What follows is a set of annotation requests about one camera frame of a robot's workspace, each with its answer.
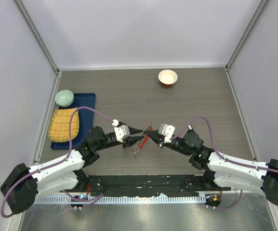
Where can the red white bowl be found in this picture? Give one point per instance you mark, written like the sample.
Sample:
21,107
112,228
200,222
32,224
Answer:
167,78

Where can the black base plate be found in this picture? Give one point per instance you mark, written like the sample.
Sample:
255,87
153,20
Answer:
145,185

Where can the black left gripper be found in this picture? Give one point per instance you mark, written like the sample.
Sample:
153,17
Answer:
130,140

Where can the white slotted cable duct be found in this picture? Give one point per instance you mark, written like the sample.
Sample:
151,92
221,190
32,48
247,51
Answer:
161,199

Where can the blue tray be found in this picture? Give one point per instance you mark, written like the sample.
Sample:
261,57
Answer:
85,120

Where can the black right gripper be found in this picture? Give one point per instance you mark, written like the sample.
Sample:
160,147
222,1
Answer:
153,134

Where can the yellow woven plate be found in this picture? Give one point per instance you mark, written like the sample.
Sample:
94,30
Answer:
58,130

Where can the pale green bowl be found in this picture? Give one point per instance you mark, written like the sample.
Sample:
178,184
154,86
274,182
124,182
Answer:
64,98

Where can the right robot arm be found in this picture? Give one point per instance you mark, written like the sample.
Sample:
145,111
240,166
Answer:
221,169

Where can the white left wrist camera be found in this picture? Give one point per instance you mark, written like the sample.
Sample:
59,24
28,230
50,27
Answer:
121,130

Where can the red plastic handle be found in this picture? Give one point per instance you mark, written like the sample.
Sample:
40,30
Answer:
143,142

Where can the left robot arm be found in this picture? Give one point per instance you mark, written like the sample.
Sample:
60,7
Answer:
25,185

